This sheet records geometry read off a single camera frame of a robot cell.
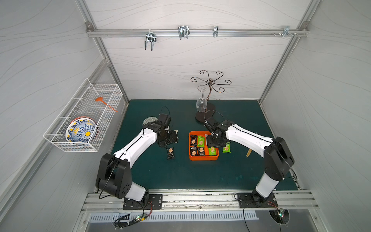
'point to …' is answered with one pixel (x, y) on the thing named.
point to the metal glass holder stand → (210, 107)
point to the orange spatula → (100, 99)
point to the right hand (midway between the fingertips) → (212, 143)
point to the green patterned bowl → (149, 120)
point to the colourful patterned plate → (81, 129)
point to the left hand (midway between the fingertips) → (174, 141)
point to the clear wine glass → (201, 102)
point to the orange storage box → (202, 158)
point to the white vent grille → (105, 217)
